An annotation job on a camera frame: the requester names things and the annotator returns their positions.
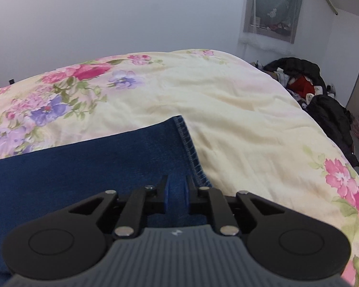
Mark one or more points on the grey-green printed curtain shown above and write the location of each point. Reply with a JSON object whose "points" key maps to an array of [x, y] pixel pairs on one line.
{"points": [[275, 0]]}

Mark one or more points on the black jacket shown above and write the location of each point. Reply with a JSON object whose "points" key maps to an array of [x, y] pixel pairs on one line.
{"points": [[332, 119]]}

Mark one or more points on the floral cream blanket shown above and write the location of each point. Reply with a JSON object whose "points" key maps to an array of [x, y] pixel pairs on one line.
{"points": [[242, 125]]}

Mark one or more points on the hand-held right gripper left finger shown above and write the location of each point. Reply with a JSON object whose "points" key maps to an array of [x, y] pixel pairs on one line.
{"points": [[167, 194]]}

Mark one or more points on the red cloth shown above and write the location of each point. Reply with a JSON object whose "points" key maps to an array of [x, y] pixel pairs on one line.
{"points": [[302, 85]]}

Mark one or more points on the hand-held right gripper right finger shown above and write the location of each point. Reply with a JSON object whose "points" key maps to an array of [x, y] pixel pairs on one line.
{"points": [[186, 194]]}

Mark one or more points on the blue denim pants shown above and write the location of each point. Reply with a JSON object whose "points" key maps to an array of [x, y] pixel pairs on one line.
{"points": [[77, 170]]}

